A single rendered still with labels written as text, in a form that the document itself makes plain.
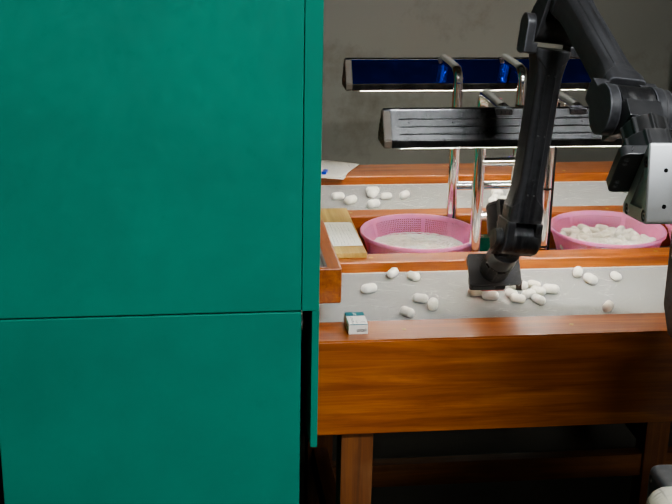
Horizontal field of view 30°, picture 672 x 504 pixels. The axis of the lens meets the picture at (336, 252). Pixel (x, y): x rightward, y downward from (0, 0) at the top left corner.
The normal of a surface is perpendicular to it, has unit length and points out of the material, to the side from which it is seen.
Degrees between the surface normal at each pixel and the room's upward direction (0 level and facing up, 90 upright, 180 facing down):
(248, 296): 90
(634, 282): 0
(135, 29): 90
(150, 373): 90
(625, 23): 90
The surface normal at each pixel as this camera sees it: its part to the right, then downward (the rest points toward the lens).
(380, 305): 0.02, -0.95
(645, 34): 0.09, 0.32
